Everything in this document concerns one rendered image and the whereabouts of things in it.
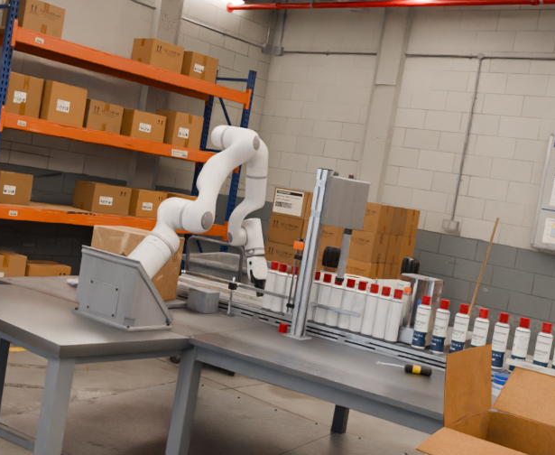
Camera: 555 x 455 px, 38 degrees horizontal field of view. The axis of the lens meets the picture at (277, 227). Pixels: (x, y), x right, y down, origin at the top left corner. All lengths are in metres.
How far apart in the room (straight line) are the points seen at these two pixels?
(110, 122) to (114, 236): 3.86
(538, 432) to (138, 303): 1.53
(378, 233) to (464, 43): 2.40
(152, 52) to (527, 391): 5.98
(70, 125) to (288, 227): 2.06
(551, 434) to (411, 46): 7.07
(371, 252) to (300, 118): 2.88
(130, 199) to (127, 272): 4.67
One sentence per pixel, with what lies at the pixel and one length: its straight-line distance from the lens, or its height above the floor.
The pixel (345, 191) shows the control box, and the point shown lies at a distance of 3.11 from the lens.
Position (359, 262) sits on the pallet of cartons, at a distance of 6.76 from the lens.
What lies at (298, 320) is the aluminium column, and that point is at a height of 0.89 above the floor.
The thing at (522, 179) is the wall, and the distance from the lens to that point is 7.74.
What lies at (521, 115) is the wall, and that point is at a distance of 7.84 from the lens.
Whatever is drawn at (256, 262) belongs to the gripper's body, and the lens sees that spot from 3.40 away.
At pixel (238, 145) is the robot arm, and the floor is 1.53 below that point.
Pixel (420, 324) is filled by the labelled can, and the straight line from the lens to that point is 3.10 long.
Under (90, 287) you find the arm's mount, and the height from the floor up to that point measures 0.94.
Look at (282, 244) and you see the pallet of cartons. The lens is 7.17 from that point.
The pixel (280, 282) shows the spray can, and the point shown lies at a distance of 3.35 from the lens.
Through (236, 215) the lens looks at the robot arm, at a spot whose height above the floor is 1.25.
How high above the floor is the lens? 1.41
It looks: 3 degrees down
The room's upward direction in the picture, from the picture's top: 9 degrees clockwise
